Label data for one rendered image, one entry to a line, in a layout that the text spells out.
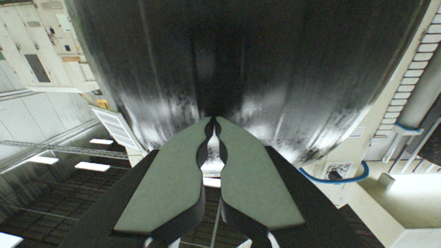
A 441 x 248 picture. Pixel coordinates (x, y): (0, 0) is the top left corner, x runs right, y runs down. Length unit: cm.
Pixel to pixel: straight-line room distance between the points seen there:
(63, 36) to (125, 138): 473
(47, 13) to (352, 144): 510
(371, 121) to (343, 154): 10
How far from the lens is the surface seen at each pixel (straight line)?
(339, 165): 54
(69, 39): 481
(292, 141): 17
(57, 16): 487
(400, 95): 53
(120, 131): 19
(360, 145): 53
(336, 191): 62
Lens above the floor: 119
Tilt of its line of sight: 26 degrees up
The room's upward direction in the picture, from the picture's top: 179 degrees clockwise
